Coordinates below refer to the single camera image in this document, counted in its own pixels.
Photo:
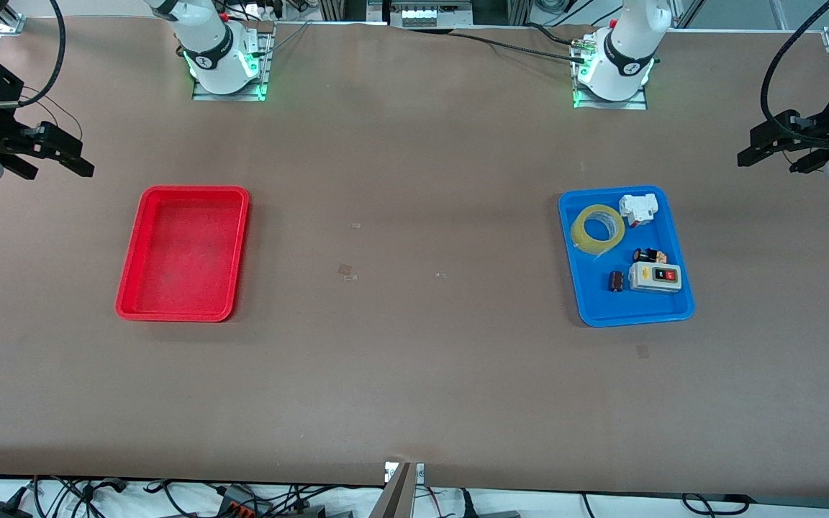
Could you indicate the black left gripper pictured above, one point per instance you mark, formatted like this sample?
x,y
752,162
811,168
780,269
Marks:
x,y
823,126

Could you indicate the yellow tape roll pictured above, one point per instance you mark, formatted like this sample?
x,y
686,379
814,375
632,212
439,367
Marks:
x,y
580,237

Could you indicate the red plastic tray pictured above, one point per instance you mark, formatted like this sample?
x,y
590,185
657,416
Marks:
x,y
184,252

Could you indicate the small black orange component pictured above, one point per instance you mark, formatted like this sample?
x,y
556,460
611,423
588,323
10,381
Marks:
x,y
647,255

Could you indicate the black cylindrical capacitor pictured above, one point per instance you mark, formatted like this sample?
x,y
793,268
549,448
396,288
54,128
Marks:
x,y
616,281

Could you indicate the blue plastic tray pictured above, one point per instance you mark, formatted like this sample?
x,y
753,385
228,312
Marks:
x,y
601,302

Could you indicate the black power adapter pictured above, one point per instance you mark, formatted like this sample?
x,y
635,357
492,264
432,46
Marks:
x,y
4,511

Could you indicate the grey metal device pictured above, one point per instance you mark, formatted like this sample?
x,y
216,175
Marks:
x,y
429,14

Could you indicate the orange black connector box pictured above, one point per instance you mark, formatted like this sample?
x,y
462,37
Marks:
x,y
242,505

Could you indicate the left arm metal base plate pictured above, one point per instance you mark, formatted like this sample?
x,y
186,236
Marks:
x,y
637,102

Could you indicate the grey push-button switch box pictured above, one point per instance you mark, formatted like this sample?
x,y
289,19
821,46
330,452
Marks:
x,y
655,285

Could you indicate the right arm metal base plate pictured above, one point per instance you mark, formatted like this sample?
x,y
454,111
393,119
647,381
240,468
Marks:
x,y
260,72

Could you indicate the aluminium profile post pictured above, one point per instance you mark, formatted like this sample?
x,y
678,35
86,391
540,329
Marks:
x,y
401,493

